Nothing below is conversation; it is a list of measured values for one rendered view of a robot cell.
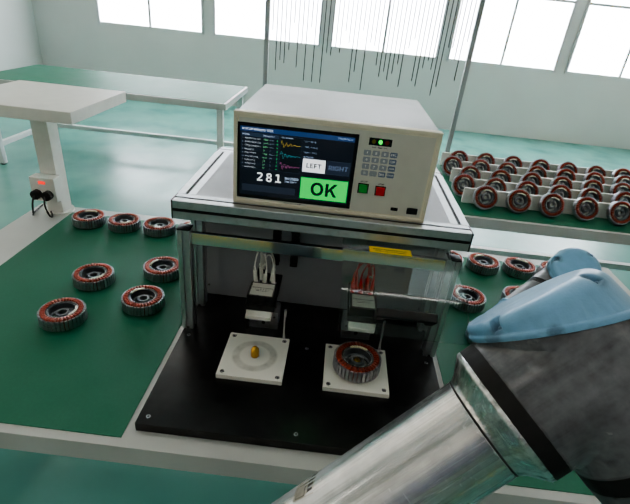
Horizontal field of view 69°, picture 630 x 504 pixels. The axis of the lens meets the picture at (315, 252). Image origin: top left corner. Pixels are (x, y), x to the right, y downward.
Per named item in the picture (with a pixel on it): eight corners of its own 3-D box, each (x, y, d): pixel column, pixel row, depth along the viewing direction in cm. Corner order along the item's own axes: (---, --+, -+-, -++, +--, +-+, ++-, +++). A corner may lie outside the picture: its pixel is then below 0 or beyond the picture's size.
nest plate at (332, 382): (388, 398, 102) (389, 394, 101) (322, 390, 102) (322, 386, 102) (384, 353, 115) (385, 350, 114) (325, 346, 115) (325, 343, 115)
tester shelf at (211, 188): (469, 252, 103) (474, 234, 100) (171, 218, 104) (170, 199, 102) (436, 185, 141) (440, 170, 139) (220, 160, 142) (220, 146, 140)
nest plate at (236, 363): (281, 385, 102) (281, 381, 102) (215, 377, 103) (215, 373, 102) (289, 342, 115) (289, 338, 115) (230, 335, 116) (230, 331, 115)
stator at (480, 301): (484, 299, 146) (487, 289, 144) (482, 318, 136) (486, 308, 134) (448, 289, 149) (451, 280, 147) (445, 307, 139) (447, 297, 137)
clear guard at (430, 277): (467, 346, 83) (475, 320, 80) (337, 331, 84) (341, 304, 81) (437, 259, 112) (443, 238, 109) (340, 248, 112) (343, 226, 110)
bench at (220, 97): (225, 191, 402) (225, 104, 366) (-8, 165, 405) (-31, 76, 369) (246, 161, 481) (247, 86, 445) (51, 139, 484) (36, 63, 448)
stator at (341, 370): (378, 388, 103) (381, 376, 101) (329, 379, 104) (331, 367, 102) (379, 355, 112) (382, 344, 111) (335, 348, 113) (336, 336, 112)
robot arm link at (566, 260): (537, 263, 72) (575, 234, 73) (519, 292, 81) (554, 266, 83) (578, 299, 68) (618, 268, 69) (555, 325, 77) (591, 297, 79)
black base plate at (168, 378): (454, 469, 90) (457, 462, 89) (135, 430, 91) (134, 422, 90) (421, 324, 131) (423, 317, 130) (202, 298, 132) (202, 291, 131)
